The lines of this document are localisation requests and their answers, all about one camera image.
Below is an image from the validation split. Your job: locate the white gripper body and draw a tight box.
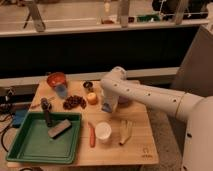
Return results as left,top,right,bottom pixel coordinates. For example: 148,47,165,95
102,90,119,113

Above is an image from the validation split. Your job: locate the blue sponge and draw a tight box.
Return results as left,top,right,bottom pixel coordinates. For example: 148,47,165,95
102,103,112,113

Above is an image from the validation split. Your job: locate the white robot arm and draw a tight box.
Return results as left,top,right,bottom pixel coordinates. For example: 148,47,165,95
100,66,213,171

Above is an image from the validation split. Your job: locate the purple bowl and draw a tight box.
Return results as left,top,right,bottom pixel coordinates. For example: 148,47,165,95
118,97,131,106

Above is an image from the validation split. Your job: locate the red bowl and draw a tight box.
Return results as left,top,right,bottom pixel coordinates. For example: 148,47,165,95
46,72,67,88

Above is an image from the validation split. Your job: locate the orange apple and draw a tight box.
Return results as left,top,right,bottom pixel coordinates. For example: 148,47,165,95
86,92,98,105

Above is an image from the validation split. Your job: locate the small metal cup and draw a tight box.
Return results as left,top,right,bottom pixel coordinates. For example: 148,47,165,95
83,81,93,93

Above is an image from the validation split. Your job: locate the white cup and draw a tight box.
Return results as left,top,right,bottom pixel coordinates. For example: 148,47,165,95
95,122,112,143

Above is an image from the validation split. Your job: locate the orange carrot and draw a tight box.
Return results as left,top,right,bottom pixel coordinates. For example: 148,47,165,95
88,122,96,148

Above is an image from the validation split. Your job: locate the bunch of dark grapes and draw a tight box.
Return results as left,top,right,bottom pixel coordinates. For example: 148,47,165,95
63,95,86,110

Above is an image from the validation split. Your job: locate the grey rectangular block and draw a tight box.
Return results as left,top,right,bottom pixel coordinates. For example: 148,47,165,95
48,119,72,138

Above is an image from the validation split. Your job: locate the black brush tool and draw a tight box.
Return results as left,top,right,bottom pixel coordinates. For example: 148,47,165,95
41,98,52,127

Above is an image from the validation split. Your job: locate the green plastic tray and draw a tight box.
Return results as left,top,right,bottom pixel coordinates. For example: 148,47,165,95
6,112,81,164

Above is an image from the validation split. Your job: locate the blue box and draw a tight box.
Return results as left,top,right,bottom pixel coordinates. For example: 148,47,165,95
12,109,27,128

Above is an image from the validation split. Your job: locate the black cable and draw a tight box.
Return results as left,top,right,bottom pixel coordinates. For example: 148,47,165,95
0,113,14,153

